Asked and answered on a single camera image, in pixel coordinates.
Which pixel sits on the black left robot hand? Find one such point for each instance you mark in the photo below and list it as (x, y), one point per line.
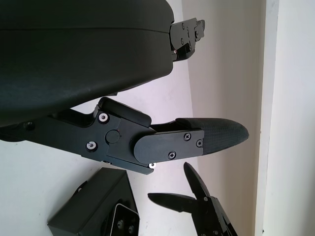
(73, 54)

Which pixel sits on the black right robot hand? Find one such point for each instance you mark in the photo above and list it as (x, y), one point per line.
(209, 216)

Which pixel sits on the black camera box base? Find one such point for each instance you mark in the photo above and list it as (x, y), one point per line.
(93, 201)

